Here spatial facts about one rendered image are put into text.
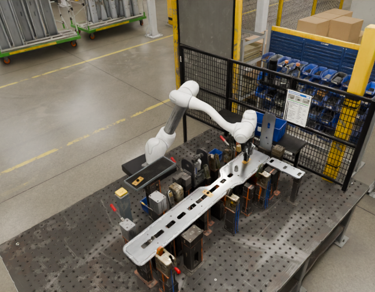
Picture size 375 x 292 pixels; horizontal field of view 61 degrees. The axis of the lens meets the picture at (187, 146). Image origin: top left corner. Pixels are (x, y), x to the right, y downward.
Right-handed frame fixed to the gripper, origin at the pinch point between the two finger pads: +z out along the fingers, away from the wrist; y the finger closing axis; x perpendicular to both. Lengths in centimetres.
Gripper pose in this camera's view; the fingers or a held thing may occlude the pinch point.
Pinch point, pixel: (246, 157)
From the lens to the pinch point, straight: 256.3
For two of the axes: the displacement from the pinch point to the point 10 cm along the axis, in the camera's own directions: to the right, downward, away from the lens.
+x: 6.9, -4.5, 5.7
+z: 0.4, 8.1, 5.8
